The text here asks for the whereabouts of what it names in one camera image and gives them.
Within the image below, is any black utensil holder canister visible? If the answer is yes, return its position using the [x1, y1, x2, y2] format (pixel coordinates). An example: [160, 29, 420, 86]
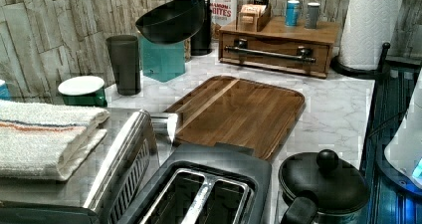
[190, 0, 211, 56]

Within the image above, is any wooden tea bag tray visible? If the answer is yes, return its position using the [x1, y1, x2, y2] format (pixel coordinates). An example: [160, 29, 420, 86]
[236, 0, 272, 32]

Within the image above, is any dark grey tumbler cup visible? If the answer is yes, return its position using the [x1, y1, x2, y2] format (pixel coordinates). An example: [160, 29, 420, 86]
[105, 35, 140, 96]

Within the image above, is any folded white striped towel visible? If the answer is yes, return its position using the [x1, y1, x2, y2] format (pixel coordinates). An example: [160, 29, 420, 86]
[0, 101, 109, 181]

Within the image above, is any wooden drawer box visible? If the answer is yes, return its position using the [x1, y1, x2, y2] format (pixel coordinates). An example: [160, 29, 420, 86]
[218, 17, 339, 79]

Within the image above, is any cinnamon oat bites cereal box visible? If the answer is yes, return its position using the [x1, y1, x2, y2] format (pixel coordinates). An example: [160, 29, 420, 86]
[210, 0, 238, 39]

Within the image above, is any stainless toaster oven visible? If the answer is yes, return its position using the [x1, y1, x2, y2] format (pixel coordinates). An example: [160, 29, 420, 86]
[1, 109, 179, 224]

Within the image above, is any teal box with wooden lid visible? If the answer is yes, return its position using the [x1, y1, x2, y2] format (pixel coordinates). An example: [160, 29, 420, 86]
[138, 35, 185, 83]

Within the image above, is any black bowl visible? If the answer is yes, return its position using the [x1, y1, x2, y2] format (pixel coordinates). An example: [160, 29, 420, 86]
[135, 0, 205, 45]

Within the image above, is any grey spice shaker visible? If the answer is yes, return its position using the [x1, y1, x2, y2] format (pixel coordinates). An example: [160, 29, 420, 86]
[305, 2, 320, 29]

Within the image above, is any wooden cutting board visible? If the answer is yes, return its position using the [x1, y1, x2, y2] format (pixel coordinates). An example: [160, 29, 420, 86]
[167, 76, 305, 160]

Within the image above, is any black two-slot toaster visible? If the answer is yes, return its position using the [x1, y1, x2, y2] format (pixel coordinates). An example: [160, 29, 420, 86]
[117, 144, 271, 224]

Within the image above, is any white paper towel roll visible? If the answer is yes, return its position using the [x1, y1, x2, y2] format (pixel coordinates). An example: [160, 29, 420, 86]
[338, 0, 403, 71]

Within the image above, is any black pot with lid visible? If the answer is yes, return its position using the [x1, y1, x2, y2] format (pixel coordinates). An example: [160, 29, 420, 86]
[278, 149, 369, 224]

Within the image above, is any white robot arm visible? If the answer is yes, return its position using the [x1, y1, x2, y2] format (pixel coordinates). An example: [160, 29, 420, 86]
[384, 76, 422, 188]

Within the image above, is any blue spice shaker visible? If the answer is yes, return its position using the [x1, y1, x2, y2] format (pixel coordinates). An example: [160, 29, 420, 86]
[285, 0, 300, 26]

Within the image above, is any black drawer handle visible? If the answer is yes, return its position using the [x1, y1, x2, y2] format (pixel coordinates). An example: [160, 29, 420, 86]
[224, 39, 317, 63]

